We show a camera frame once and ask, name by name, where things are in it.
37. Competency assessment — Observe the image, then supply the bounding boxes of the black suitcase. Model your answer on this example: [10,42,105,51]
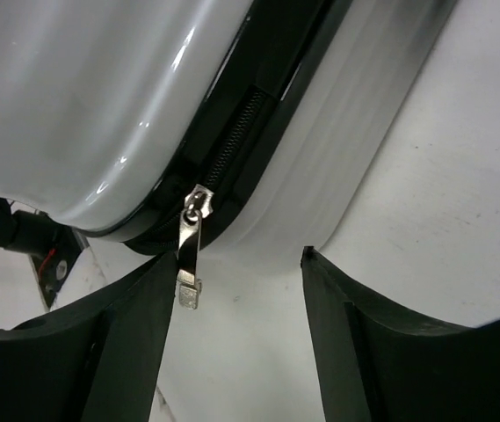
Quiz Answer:
[0,1,455,307]

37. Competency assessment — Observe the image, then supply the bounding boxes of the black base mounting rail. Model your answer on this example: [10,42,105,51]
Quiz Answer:
[0,198,88,309]

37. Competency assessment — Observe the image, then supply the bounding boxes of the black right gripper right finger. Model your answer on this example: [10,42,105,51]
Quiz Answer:
[301,246,500,421]

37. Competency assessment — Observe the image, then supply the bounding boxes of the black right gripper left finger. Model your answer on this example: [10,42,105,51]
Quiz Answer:
[0,252,176,421]

